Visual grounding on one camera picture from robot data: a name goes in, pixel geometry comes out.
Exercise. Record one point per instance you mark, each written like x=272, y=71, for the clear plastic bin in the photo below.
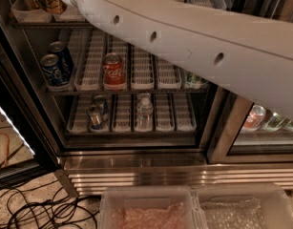
x=151, y=207
x=246, y=206

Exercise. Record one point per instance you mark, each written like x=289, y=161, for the open fridge door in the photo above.
x=14, y=110

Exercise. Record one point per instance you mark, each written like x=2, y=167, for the left clear plastic bin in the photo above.
x=151, y=207

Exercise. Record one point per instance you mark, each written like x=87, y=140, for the green can behind glass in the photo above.
x=273, y=122

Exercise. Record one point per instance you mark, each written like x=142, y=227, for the silver blue can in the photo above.
x=101, y=101
x=95, y=117

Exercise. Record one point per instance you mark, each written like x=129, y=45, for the silver blue can rear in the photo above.
x=101, y=101

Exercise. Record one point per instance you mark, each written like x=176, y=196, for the right clear plastic bin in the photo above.
x=246, y=206

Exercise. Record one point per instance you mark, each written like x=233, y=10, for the right glass fridge door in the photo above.
x=231, y=143

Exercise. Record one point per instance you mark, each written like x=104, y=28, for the silver blue can front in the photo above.
x=95, y=117

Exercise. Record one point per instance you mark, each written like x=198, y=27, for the red can behind glass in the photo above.
x=254, y=119

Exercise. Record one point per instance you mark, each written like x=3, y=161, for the red cola can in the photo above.
x=113, y=69

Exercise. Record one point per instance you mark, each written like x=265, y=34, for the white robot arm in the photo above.
x=247, y=55

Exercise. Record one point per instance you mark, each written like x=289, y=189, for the clear water bottle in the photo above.
x=144, y=115

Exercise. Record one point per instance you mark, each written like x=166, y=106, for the bottom wire shelf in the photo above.
x=99, y=133

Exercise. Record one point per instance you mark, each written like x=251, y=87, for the middle wire shelf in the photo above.
x=153, y=91

